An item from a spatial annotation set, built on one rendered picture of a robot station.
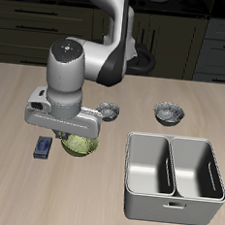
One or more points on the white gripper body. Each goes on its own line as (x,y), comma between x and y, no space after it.
(64,122)

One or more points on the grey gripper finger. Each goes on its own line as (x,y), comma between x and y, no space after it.
(57,134)

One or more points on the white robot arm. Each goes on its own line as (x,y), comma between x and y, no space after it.
(90,57)

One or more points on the green bowl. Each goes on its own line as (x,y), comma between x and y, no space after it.
(80,146)

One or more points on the grey fluted bowl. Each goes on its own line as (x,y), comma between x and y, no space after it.
(168,113)

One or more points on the small dark blue box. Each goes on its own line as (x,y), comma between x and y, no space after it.
(43,147)

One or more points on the small grey fluted dish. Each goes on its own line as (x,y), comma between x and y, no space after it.
(109,110)

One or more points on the white two-bin basket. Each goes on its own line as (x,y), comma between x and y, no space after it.
(173,178)

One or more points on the dark kitchen cupboards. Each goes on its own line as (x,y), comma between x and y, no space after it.
(176,42)

